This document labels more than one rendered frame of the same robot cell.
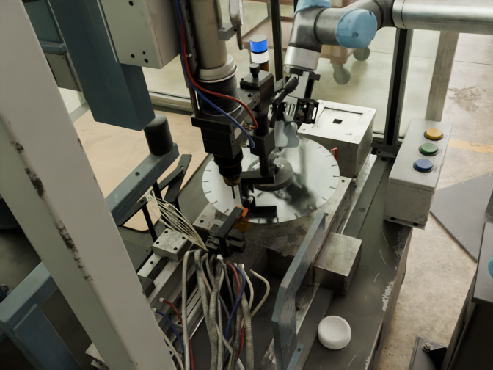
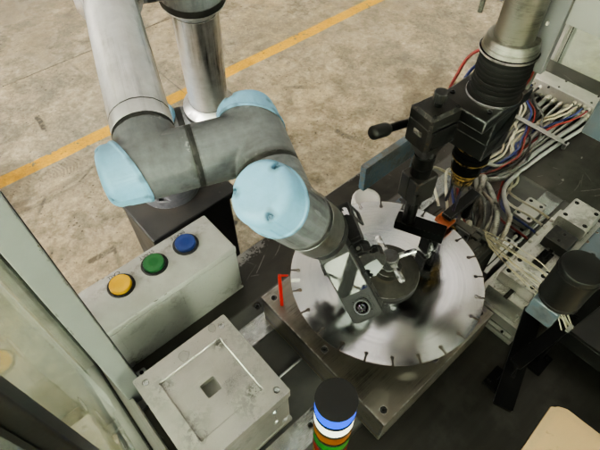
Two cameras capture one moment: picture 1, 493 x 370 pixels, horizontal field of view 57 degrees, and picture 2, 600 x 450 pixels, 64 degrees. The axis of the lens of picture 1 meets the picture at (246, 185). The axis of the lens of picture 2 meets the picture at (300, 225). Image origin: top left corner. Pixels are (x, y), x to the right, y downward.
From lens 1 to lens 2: 132 cm
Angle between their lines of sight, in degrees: 86
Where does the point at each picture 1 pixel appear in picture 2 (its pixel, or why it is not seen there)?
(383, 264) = not seen: hidden behind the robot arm
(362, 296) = not seen: hidden behind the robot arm
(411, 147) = (167, 279)
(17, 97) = not seen: outside the picture
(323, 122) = (233, 395)
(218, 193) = (463, 269)
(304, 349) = (395, 199)
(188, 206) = (489, 430)
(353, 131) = (209, 343)
